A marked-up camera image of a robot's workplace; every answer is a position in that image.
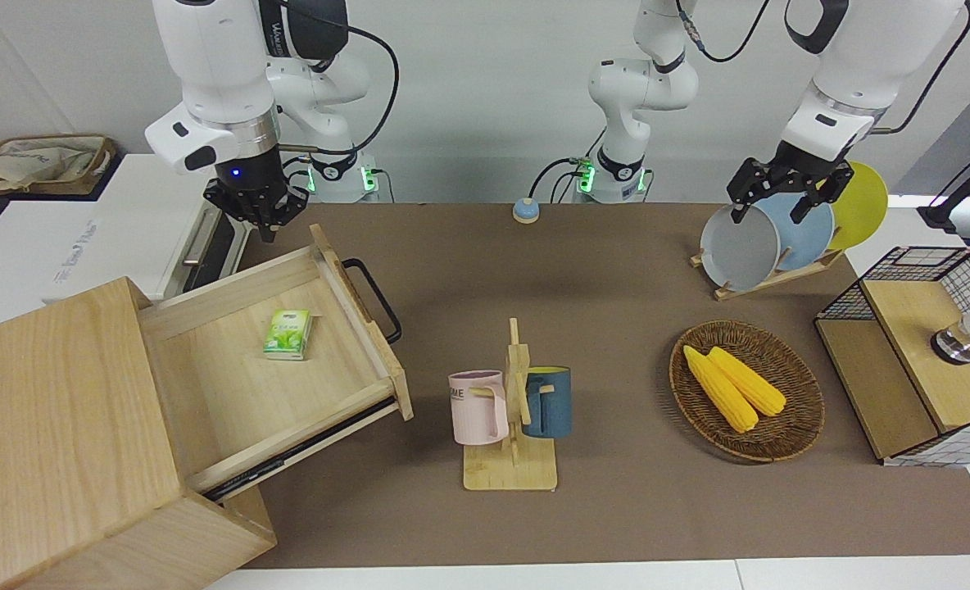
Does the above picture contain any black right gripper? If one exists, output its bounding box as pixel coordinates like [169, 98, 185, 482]
[204, 147, 310, 245]

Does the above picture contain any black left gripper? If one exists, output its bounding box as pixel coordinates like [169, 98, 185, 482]
[727, 139, 855, 227]

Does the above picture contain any wooden drawer with black handle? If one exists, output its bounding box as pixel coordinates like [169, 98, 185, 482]
[139, 223, 415, 502]

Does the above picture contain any light blue plate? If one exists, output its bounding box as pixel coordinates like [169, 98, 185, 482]
[751, 193, 836, 272]

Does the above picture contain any yellow plate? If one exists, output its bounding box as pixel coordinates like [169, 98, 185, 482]
[817, 161, 890, 252]

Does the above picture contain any grey plate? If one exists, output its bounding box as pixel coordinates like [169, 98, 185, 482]
[700, 203, 782, 293]

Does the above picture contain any wooden plate rack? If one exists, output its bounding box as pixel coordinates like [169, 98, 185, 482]
[690, 248, 846, 302]

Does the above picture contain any green tissue pack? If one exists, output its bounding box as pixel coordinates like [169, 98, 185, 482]
[263, 309, 314, 361]

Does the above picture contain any black stand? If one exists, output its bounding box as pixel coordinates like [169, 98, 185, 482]
[918, 135, 970, 234]

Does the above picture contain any yellow corn cob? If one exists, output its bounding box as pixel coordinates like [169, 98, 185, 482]
[707, 347, 787, 417]
[682, 345, 759, 433]

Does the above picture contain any white toaster oven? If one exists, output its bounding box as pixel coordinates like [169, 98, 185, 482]
[0, 152, 256, 337]

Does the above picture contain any brown paper bag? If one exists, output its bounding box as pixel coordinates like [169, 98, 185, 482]
[0, 134, 117, 196]

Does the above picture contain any brown wicker basket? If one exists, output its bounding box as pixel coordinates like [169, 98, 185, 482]
[669, 320, 826, 464]

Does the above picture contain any pink mug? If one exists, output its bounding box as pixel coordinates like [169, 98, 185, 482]
[448, 370, 509, 446]

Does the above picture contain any light wooden cabinet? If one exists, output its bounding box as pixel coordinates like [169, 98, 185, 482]
[0, 276, 277, 590]

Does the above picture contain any blue mug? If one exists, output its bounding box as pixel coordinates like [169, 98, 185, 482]
[523, 366, 573, 439]

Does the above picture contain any brown table mat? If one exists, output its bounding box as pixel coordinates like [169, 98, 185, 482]
[206, 202, 970, 570]

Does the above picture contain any wooden mug rack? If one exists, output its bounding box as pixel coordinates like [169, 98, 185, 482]
[462, 318, 558, 492]

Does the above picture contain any black base cable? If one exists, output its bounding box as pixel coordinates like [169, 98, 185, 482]
[282, 156, 315, 202]
[530, 156, 588, 204]

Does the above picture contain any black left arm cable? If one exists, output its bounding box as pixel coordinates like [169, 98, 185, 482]
[868, 0, 970, 136]
[675, 0, 774, 64]

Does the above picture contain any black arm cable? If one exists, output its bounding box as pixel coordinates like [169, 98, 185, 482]
[675, 0, 774, 64]
[868, 0, 970, 136]
[276, 0, 401, 158]

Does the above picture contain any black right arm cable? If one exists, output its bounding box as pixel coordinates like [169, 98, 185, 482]
[276, 0, 401, 158]

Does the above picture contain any wire and wood shelf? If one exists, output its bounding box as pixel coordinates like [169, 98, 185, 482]
[814, 246, 970, 468]

